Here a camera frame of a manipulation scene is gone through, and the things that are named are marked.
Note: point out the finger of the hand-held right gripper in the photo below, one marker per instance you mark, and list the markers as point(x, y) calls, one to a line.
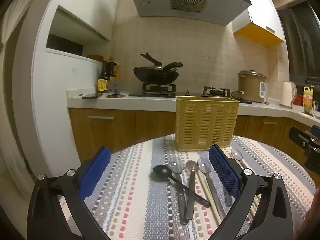
point(298, 136)
point(316, 128)

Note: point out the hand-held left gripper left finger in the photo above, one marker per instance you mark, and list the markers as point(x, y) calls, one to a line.
point(96, 166)

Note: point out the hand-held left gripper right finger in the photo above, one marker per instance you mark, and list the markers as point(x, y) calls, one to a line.
point(223, 170)

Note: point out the clear plastic spoon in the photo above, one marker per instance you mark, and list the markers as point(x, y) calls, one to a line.
point(175, 165)
point(204, 166)
point(236, 153)
point(228, 200)

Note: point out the wooden chopstick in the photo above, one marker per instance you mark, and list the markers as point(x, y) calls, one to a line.
point(205, 188)
point(212, 201)
point(257, 202)

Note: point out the brown translucent spoon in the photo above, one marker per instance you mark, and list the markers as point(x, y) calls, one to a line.
point(191, 166)

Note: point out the yellow slotted utensil basket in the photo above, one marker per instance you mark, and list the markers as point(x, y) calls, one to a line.
point(206, 122)

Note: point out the black plastic spoon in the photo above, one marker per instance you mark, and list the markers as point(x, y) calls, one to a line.
point(161, 172)

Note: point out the person's right forearm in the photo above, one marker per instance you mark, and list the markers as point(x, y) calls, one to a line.
point(312, 220)

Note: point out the yellow oil bottle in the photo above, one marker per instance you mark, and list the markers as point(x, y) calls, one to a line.
point(308, 98)

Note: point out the red container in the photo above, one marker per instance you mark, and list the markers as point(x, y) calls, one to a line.
point(298, 100)

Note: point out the wooden base cabinets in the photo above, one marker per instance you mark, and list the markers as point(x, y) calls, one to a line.
point(112, 135)

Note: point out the striped woven tablecloth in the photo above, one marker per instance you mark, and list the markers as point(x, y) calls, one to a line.
point(130, 192)

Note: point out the white electric kettle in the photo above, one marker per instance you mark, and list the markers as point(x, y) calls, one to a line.
point(287, 93)

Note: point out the black phone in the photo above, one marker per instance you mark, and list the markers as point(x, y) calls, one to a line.
point(92, 96)

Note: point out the brown rice cooker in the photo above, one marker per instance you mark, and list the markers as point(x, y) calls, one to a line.
point(247, 87)

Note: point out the small dark round coaster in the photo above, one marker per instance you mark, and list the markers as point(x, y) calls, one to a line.
point(115, 95)

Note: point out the red labelled packet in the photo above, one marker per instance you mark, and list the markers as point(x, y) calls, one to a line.
point(115, 86)

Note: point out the white kitchen counter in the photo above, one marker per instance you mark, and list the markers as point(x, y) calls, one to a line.
point(150, 102)

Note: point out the tall dark sauce bottle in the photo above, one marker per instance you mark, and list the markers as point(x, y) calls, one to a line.
point(102, 80)

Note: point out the dark window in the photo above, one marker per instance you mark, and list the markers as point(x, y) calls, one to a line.
point(305, 42)

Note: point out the short dark sauce bottle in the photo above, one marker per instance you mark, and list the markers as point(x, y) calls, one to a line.
point(113, 71)

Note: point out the gas stove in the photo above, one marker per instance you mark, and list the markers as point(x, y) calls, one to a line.
point(160, 91)

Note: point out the black wok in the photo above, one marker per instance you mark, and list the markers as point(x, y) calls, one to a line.
point(155, 77)

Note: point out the brown wooden board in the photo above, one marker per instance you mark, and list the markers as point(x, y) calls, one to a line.
point(96, 57)

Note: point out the range hood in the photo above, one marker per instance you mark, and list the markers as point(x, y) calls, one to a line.
point(175, 7)

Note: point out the white and yellow wall cabinet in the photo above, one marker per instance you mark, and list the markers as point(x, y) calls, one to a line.
point(260, 5)

